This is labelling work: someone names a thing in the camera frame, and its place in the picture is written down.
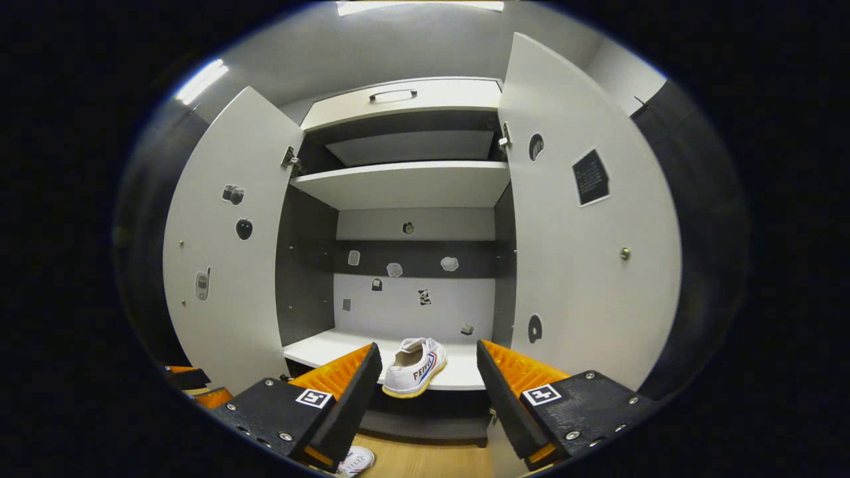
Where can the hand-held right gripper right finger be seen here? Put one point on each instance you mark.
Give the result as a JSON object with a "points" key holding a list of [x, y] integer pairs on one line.
{"points": [[508, 405]]}

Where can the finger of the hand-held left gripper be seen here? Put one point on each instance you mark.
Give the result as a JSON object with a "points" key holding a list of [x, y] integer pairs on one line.
{"points": [[214, 398], [187, 377]]}

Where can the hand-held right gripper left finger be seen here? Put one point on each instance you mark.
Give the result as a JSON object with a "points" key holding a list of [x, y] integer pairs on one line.
{"points": [[345, 401]]}

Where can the white canvas shoe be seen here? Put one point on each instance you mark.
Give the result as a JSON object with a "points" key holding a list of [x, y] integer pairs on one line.
{"points": [[357, 461], [412, 372]]}

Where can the white shoe cabinet door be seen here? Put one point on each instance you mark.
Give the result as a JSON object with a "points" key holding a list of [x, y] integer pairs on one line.
{"points": [[584, 265], [226, 312]]}

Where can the white shoe cabinet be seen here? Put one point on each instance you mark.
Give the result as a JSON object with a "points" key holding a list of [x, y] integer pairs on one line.
{"points": [[398, 312]]}

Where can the metal door hinge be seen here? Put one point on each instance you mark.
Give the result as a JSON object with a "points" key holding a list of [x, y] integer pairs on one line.
{"points": [[291, 161], [505, 135]]}

